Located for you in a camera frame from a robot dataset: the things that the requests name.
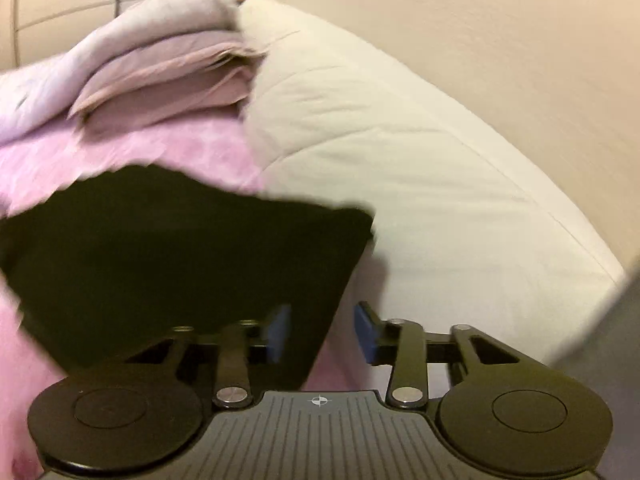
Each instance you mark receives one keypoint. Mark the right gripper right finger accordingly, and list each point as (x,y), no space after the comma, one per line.
(409,350)

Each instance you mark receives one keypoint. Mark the pink rose bedsheet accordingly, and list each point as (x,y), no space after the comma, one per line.
(208,147)

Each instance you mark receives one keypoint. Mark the black zip jacket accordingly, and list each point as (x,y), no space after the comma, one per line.
(116,261)

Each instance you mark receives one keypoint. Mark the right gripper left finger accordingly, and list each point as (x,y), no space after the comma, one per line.
(219,366)

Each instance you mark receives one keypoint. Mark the pink pillow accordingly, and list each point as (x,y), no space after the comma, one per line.
(173,76)

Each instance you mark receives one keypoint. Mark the white striped duvet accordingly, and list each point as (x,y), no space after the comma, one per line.
(34,94)

